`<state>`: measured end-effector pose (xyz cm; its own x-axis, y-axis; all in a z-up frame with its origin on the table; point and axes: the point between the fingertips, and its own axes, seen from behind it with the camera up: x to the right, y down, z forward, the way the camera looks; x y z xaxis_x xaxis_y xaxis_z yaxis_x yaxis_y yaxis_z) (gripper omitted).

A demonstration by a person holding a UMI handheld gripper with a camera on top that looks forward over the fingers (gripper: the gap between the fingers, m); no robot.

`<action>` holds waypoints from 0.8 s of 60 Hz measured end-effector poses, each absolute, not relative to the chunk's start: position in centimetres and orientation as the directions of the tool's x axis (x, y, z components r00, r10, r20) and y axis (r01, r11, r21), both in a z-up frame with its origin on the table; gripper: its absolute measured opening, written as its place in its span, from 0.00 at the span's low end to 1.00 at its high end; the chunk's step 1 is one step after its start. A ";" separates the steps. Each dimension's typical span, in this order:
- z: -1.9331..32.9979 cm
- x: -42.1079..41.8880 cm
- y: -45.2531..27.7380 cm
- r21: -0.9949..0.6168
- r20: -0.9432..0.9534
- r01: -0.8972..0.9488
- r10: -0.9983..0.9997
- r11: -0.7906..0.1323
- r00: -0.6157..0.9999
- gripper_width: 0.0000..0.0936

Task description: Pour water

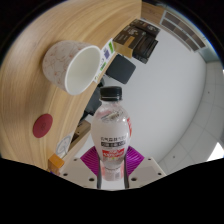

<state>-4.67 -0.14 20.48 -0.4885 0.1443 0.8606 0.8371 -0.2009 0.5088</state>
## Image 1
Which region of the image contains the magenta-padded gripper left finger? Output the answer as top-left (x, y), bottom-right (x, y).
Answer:
top-left (59, 146), bottom-right (102, 190)

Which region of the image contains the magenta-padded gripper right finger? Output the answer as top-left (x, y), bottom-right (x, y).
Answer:
top-left (123, 145), bottom-right (167, 190)

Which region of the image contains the clear black-capped drink bottle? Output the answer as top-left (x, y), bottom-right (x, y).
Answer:
top-left (90, 85), bottom-right (133, 183)

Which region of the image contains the wooden side desk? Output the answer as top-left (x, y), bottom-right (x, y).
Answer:
top-left (68, 119), bottom-right (92, 154)

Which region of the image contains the flat round red coaster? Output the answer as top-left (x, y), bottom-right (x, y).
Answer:
top-left (32, 113), bottom-right (54, 139)

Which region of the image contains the rectangular ceiling light panel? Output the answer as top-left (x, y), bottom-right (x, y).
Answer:
top-left (207, 141), bottom-right (224, 163)

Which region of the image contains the black office chair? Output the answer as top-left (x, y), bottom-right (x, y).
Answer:
top-left (105, 54), bottom-right (137, 85)

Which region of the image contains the white patterned cup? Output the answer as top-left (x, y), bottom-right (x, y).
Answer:
top-left (41, 40), bottom-right (103, 97)

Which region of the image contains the dark box with kraft side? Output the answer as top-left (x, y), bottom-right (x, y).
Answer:
top-left (112, 24), bottom-right (143, 60)

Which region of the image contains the dark brown cardboard box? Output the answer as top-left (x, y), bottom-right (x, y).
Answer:
top-left (129, 18), bottom-right (161, 38)

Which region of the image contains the wooden glass-door cabinet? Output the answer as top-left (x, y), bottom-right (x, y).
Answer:
top-left (159, 9), bottom-right (207, 52)

